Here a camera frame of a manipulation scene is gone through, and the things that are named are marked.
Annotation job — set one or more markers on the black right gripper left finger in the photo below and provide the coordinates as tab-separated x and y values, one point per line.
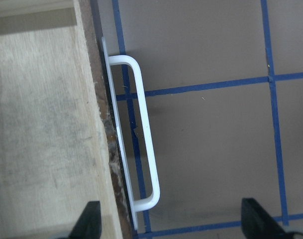
88	225

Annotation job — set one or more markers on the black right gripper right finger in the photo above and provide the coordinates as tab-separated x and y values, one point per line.
256	223

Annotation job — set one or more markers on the dark wooden drawer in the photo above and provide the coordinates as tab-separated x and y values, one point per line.
58	147

